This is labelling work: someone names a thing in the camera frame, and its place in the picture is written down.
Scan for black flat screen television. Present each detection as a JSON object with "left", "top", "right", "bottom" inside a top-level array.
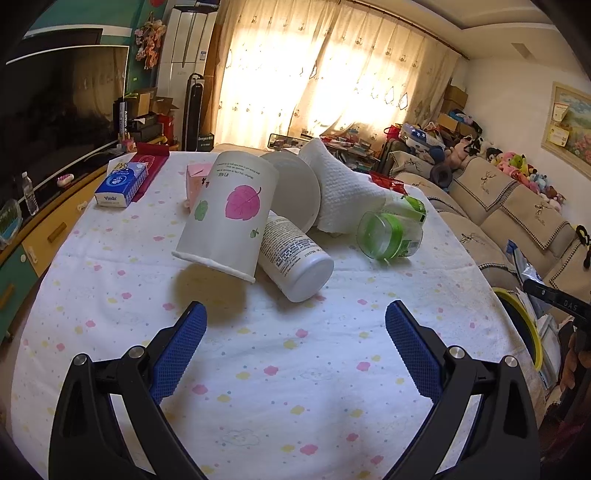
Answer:
[{"left": 0, "top": 44, "right": 131, "bottom": 208}]

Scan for pile of plush toys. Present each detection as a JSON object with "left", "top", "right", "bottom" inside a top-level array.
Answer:
[{"left": 434, "top": 134, "right": 566, "bottom": 213}]

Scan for dark red packet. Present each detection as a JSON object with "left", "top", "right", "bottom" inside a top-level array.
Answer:
[{"left": 124, "top": 142, "right": 171, "bottom": 204}]

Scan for crumpled white paper towel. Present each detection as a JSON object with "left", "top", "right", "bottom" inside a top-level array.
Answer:
[{"left": 298, "top": 137, "right": 393, "bottom": 234}]

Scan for glass dish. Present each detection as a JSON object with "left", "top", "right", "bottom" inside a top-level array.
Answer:
[{"left": 0, "top": 199, "right": 24, "bottom": 246}]

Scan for beige embroidered sofa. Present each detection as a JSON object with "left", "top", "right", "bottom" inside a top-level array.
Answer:
[{"left": 383, "top": 150, "right": 591, "bottom": 324}]

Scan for brown cardboard box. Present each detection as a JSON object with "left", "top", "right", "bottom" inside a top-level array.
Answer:
[{"left": 151, "top": 96, "right": 181, "bottom": 116}]

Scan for framed landscape picture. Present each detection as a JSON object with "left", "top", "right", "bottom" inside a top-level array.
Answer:
[{"left": 540, "top": 82, "right": 591, "bottom": 167}]

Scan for yellow rimmed trash bin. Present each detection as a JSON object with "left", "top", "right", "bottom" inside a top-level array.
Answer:
[{"left": 492, "top": 286, "right": 544, "bottom": 372}]

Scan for white standing air conditioner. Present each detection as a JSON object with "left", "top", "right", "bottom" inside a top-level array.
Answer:
[{"left": 156, "top": 6, "right": 218, "bottom": 100}]

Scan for white paper plate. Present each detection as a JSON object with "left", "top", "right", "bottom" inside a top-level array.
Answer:
[{"left": 259, "top": 151, "right": 322, "bottom": 234}]

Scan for clear water bottle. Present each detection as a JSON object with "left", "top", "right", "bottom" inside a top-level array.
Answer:
[{"left": 21, "top": 172, "right": 40, "bottom": 216}]

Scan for blue star print bag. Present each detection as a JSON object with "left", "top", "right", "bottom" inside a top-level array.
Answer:
[{"left": 399, "top": 122, "right": 444, "bottom": 153}]

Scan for silver plastic bag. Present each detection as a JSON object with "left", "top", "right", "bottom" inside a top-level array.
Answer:
[{"left": 505, "top": 240, "right": 546, "bottom": 283}]

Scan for red plastic wrapper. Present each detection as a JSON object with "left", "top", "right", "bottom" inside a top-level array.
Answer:
[{"left": 369, "top": 172, "right": 409, "bottom": 195}]

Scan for yellow green television cabinet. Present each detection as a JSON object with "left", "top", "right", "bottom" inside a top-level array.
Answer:
[{"left": 0, "top": 161, "right": 112, "bottom": 344}]

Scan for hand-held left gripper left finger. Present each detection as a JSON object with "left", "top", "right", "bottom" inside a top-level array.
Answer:
[{"left": 48, "top": 301, "right": 208, "bottom": 480}]

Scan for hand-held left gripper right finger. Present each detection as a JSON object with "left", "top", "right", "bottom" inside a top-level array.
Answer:
[{"left": 385, "top": 300, "right": 541, "bottom": 480}]

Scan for cream embroidered curtains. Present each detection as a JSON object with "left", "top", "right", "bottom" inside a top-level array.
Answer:
[{"left": 210, "top": 0, "right": 462, "bottom": 153}]

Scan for white tower fan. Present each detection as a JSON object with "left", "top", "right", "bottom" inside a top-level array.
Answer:
[{"left": 181, "top": 73, "right": 206, "bottom": 152}]

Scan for pink carton box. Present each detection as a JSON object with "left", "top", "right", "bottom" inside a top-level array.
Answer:
[{"left": 186, "top": 162, "right": 214, "bottom": 213}]

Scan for stack of cardboard boxes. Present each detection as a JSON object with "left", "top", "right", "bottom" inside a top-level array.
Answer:
[{"left": 436, "top": 85, "right": 469, "bottom": 134}]

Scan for blue tissue pack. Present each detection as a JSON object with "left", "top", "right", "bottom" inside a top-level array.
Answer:
[{"left": 95, "top": 161, "right": 149, "bottom": 209}]

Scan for artificial flower bunch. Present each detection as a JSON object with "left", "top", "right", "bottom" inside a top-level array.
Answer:
[{"left": 135, "top": 21, "right": 167, "bottom": 70}]

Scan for cluttered glass coffee table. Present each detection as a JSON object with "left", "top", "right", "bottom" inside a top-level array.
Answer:
[{"left": 268, "top": 131, "right": 384, "bottom": 171}]

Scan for white plastic bottle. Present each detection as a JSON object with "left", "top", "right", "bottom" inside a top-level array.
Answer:
[{"left": 257, "top": 210, "right": 334, "bottom": 303}]

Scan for green plastic bottle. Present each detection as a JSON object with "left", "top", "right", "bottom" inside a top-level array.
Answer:
[{"left": 356, "top": 195, "right": 428, "bottom": 261}]

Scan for white leaf print paper cup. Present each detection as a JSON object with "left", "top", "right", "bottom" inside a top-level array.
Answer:
[{"left": 172, "top": 151, "right": 280, "bottom": 282}]

